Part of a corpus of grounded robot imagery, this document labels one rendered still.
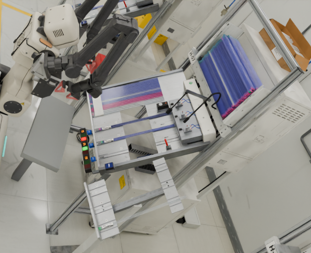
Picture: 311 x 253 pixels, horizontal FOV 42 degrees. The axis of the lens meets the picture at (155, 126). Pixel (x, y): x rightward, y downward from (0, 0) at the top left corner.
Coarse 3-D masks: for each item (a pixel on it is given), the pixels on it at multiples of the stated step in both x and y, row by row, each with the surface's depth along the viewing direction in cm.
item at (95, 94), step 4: (92, 84) 214; (96, 84) 214; (100, 84) 215; (96, 88) 219; (100, 88) 223; (88, 92) 221; (92, 92) 220; (96, 92) 222; (100, 92) 223; (92, 96) 224; (96, 96) 223
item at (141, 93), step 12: (132, 84) 288; (144, 84) 287; (156, 84) 285; (108, 96) 283; (120, 96) 282; (132, 96) 281; (144, 96) 280; (156, 96) 278; (96, 108) 277; (108, 108) 276; (120, 108) 275
